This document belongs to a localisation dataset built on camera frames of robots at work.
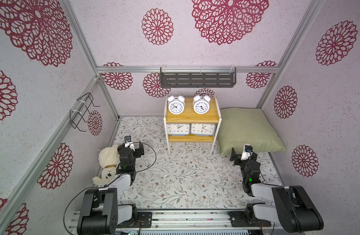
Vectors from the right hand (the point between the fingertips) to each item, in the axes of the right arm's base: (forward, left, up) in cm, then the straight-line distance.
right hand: (241, 147), depth 86 cm
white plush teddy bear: (-8, +78, -2) cm, 79 cm away
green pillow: (+16, -3, 0) cm, 17 cm away
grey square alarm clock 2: (+8, +23, +7) cm, 25 cm away
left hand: (+1, +65, +1) cm, 65 cm away
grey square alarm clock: (+7, +37, +8) cm, 39 cm away
